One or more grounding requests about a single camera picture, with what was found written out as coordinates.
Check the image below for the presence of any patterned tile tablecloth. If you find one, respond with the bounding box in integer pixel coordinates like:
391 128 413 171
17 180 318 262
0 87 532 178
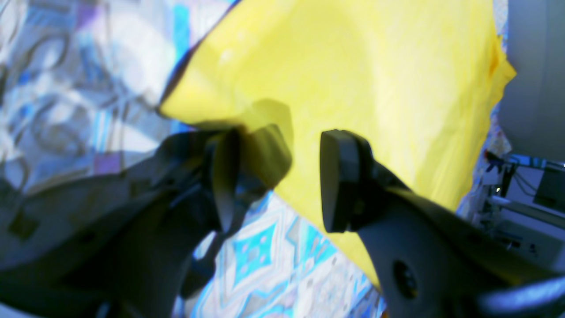
0 0 389 318

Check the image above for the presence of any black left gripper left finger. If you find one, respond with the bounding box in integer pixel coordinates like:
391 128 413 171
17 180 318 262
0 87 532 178
1 129 241 318

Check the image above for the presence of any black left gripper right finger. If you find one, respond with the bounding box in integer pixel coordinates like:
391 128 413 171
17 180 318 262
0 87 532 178
320 129 564 318

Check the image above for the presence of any yellow T-shirt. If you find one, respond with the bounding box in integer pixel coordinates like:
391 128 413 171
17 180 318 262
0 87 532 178
159 0 517 288

